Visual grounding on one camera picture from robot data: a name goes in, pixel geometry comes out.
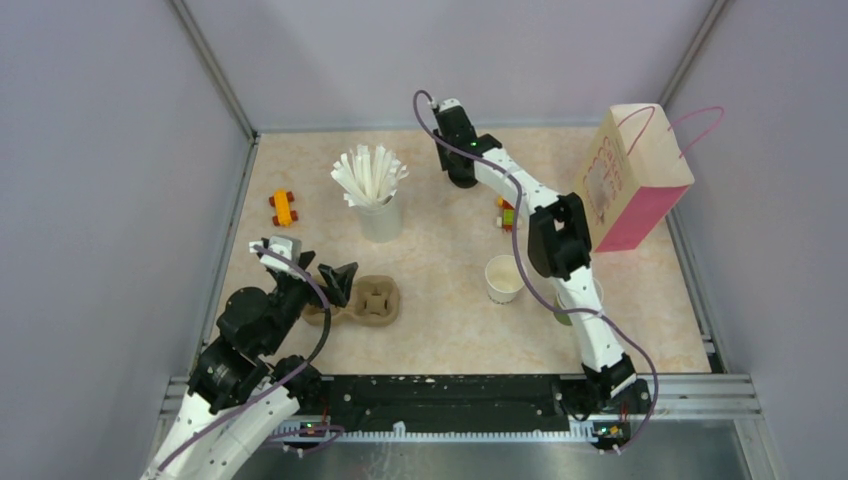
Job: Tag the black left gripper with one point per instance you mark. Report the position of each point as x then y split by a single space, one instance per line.
339 282

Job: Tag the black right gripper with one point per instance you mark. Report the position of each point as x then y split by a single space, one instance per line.
445 164

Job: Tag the white paper coffee cup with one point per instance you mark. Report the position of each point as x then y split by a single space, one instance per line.
503 279

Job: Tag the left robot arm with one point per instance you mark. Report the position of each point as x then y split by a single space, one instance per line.
234 397

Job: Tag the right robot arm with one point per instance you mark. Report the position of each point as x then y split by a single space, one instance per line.
558 240

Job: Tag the brown cardboard cup carrier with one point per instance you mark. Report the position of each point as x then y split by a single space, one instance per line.
374 301

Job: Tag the white straw holder cup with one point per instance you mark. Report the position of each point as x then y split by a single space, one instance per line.
381 224

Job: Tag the red green toy car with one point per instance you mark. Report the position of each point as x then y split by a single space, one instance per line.
507 219

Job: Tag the white wrapped straws bundle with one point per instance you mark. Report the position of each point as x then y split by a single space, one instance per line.
370 177

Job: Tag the orange red toy car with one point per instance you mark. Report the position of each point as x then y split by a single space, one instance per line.
281 200

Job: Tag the beige pink cake bag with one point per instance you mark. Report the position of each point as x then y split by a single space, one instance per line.
635 172

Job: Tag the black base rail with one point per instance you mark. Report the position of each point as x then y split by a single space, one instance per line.
466 403

